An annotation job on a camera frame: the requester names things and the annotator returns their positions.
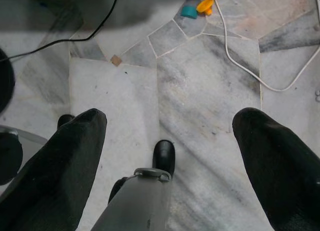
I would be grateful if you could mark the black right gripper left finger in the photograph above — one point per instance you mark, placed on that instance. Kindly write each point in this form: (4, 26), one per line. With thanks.
(57, 181)

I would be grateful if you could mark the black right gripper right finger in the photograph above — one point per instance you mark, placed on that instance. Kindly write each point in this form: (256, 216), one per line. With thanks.
(282, 181)

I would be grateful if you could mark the black robot left foot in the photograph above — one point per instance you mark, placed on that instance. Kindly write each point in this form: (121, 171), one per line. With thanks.
(63, 119)

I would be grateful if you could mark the black round object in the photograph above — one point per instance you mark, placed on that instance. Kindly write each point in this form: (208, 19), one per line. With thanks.
(6, 81)

